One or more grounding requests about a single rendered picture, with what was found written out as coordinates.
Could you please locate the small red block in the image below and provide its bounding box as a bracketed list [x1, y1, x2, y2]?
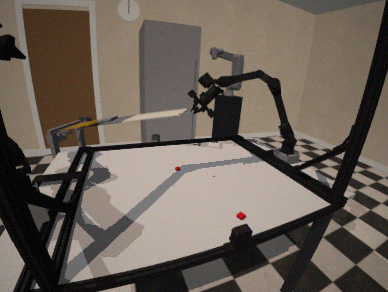
[236, 212, 246, 220]

